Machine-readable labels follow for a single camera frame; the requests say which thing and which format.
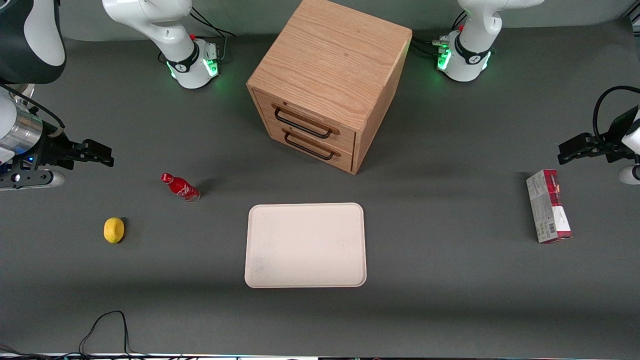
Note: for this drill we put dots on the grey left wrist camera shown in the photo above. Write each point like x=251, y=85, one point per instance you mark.
x=629, y=175

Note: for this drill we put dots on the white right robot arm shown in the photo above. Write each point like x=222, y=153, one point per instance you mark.
x=165, y=30

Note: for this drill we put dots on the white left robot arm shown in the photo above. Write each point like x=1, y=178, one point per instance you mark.
x=475, y=20

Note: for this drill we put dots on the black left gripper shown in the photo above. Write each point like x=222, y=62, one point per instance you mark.
x=613, y=144

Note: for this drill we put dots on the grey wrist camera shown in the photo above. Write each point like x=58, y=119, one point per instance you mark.
x=629, y=175
x=35, y=180

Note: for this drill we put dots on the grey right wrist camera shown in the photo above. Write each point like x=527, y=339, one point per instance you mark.
x=35, y=180

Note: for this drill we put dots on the oak wooden drawer cabinet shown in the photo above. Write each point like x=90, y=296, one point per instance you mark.
x=335, y=55

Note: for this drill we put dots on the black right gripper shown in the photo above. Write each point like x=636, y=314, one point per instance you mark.
x=51, y=150

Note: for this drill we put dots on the red plaid carton box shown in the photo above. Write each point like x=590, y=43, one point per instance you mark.
x=549, y=210

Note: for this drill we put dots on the wooden drawer with shallow front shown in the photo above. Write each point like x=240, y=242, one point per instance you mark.
x=345, y=140

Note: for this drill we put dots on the wooden drawer with deep front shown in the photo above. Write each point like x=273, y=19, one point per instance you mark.
x=345, y=161

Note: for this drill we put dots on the beige rectangular tray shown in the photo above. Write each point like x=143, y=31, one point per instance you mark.
x=305, y=245

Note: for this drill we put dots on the red cola bottle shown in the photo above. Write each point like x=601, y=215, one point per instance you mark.
x=181, y=188

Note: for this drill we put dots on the yellow lemon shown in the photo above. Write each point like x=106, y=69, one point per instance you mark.
x=114, y=230

